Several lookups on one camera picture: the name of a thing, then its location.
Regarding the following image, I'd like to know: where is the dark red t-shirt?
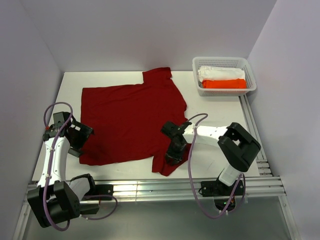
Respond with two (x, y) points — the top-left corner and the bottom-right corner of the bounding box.
(79, 67), (187, 176)

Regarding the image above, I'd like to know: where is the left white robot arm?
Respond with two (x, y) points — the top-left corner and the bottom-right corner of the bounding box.
(27, 111), (98, 228)

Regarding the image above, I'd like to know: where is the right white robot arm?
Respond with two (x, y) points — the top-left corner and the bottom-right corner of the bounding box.
(161, 121), (261, 195)

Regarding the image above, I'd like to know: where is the rolled white t-shirt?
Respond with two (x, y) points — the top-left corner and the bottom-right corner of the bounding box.
(198, 66), (246, 82)

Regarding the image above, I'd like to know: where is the white plastic basket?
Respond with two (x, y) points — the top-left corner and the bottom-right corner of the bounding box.
(192, 56), (257, 97)

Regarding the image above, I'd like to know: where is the rolled orange t-shirt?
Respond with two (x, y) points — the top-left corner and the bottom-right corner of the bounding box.
(202, 78), (247, 89)

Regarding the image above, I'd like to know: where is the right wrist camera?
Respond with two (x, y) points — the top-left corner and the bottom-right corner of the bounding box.
(161, 121), (192, 139)

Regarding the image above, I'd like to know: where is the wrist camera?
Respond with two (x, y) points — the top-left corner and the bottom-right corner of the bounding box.
(161, 121), (192, 139)
(45, 111), (71, 130)

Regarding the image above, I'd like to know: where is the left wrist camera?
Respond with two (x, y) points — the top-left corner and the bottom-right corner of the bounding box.
(45, 111), (71, 130)

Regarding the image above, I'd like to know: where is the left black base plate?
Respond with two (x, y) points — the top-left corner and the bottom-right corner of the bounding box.
(91, 184), (114, 201)

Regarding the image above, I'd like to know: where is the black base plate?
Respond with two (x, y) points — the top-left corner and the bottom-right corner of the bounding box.
(198, 180), (245, 197)
(91, 184), (114, 201)

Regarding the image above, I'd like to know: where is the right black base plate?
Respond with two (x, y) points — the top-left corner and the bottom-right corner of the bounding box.
(198, 180), (245, 197)

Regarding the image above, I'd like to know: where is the aluminium rail frame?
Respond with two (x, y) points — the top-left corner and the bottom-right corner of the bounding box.
(12, 94), (301, 240)

